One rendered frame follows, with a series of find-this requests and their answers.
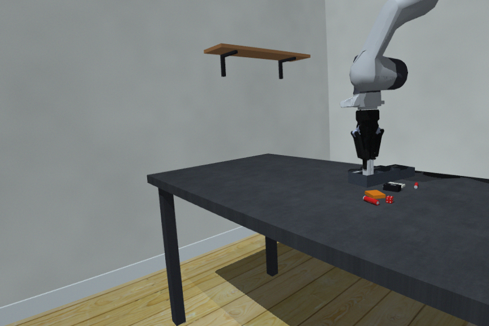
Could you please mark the dark grey three-compartment bin rack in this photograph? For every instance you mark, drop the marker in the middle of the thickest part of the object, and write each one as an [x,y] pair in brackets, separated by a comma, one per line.
[382,174]

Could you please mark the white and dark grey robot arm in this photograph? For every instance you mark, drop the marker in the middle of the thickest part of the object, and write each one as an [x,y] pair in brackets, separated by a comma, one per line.
[372,73]

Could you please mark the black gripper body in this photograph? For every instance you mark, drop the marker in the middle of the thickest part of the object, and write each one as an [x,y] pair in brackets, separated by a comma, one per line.
[367,115]

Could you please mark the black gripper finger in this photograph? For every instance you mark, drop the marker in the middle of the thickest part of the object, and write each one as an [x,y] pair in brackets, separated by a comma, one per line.
[362,148]
[374,146]

